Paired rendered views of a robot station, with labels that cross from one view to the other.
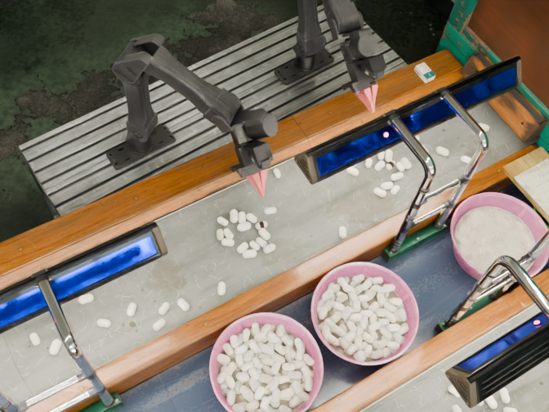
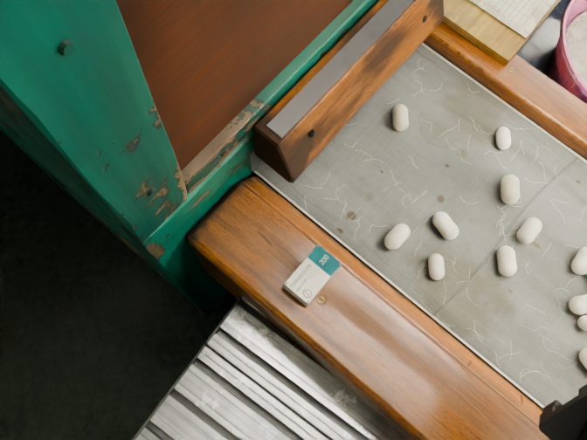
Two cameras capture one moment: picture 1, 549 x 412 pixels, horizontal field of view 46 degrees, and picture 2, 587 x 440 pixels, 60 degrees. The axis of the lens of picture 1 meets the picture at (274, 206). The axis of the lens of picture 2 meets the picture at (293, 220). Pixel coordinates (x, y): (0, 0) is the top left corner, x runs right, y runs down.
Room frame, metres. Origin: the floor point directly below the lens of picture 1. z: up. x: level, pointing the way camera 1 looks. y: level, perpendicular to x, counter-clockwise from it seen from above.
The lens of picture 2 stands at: (1.48, -0.32, 1.33)
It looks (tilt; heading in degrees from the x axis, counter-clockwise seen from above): 72 degrees down; 245
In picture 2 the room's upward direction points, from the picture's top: 11 degrees clockwise
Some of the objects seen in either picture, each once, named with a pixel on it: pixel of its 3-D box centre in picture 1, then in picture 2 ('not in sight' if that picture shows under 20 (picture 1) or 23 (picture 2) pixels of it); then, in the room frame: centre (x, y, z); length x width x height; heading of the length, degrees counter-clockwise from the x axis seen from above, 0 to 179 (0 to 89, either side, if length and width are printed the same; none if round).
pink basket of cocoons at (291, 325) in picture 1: (265, 372); not in sight; (0.44, -0.02, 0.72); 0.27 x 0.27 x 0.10
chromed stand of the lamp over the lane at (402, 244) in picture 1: (415, 179); not in sight; (0.92, -0.35, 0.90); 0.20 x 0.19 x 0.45; 126
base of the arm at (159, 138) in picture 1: (140, 140); not in sight; (1.07, 0.41, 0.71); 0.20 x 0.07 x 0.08; 131
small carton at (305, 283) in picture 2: (424, 72); (312, 275); (1.40, -0.41, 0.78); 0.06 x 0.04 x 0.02; 36
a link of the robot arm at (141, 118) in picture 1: (138, 95); not in sight; (1.07, 0.39, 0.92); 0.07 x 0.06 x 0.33; 164
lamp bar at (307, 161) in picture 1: (415, 112); not in sight; (0.99, -0.31, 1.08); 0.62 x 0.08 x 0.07; 126
